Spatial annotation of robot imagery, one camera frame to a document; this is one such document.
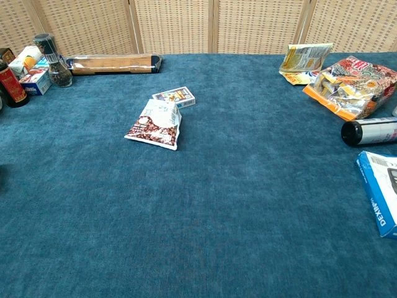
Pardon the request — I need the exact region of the white and brown snack bag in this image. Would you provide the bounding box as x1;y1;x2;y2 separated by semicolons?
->
124;98;182;151

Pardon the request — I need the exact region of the yellow white snack bag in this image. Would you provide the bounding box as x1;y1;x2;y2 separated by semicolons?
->
279;43;334;86

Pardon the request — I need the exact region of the large orange candy bag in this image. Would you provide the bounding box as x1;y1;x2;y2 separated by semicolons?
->
302;55;397;122

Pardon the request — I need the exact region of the dark soy sauce bottle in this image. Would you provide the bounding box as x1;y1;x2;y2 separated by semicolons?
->
0;48;30;109

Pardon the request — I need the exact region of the blue white tissue box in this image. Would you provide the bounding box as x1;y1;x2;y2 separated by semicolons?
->
19;57;53;96

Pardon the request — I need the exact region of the white orange juice carton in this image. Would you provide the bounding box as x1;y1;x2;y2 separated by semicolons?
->
8;45;44;77

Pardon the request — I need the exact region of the glass pepper grinder black cap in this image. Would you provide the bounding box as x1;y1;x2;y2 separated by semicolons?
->
32;33;74;89

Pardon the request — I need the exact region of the wooden box in plastic wrap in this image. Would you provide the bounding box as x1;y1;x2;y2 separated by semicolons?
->
66;53;164;76

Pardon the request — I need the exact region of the small playing card box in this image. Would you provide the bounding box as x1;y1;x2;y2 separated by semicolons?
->
151;86;197;109

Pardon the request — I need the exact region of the blue velvet tablecloth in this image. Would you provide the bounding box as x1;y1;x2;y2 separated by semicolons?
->
0;52;397;298

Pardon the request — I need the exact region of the woven rattan folding screen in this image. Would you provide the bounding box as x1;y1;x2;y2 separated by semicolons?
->
0;0;397;56

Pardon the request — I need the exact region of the blue white calculator box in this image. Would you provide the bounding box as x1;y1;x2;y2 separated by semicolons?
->
354;150;397;239

